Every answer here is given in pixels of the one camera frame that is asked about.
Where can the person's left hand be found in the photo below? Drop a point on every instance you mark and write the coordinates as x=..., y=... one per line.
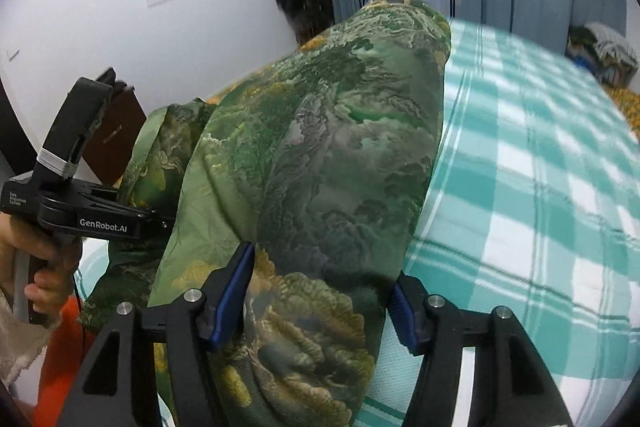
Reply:
x=55, y=267

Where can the orange floral blanket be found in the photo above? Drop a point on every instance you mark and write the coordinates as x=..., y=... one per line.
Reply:
x=629, y=107

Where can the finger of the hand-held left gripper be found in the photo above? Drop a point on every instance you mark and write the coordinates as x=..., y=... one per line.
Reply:
x=162, y=223

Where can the person's left forearm beige sleeve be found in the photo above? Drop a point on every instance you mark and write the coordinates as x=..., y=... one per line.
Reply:
x=20, y=352

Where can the brown board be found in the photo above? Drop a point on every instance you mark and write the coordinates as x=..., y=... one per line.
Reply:
x=120, y=132

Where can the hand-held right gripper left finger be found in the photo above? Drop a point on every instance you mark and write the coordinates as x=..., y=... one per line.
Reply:
x=231, y=297

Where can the pile of folded clothes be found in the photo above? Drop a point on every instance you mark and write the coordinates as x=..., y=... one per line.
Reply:
x=600, y=49

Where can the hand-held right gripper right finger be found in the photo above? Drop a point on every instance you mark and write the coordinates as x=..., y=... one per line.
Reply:
x=400, y=312

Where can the person's orange clothing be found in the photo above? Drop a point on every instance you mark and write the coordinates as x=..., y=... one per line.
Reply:
x=60, y=367

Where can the teal white checked bed sheet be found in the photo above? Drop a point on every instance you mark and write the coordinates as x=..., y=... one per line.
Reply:
x=525, y=207

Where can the green landscape print garment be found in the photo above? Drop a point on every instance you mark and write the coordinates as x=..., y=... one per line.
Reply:
x=325, y=157

